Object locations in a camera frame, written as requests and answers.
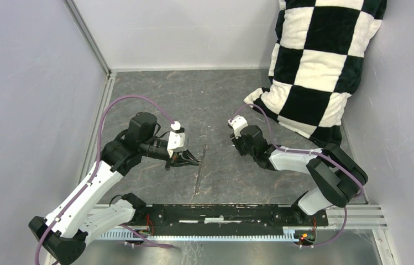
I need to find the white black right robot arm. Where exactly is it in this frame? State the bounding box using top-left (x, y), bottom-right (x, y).
top-left (230, 125), bottom-right (368, 225)

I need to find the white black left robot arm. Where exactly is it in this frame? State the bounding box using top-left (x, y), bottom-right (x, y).
top-left (28, 112), bottom-right (200, 264)

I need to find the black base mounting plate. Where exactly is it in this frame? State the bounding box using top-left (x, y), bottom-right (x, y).
top-left (126, 204), bottom-right (329, 236)

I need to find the black white checkered pillow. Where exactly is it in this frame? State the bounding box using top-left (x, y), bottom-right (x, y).
top-left (244, 0), bottom-right (387, 147)

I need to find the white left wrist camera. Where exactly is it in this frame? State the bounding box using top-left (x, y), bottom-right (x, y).
top-left (166, 121), bottom-right (188, 157)

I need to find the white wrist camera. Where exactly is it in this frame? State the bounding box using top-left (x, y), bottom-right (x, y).
top-left (166, 121), bottom-right (188, 157)
top-left (228, 115), bottom-right (248, 139)

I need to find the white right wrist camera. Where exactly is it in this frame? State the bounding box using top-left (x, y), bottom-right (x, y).
top-left (228, 115), bottom-right (248, 139)

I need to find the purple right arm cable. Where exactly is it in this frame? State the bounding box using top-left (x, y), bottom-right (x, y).
top-left (228, 104), bottom-right (365, 250)

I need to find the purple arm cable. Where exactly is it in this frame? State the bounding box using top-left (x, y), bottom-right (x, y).
top-left (34, 94), bottom-right (176, 265)
top-left (228, 104), bottom-right (365, 250)

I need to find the aluminium frame rail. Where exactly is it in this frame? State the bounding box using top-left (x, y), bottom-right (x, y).
top-left (64, 0), bottom-right (115, 185)

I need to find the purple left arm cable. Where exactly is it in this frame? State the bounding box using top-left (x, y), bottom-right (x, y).
top-left (34, 94), bottom-right (176, 265)

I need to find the white slotted cable duct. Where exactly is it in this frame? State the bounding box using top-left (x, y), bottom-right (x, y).
top-left (68, 228), bottom-right (297, 242)

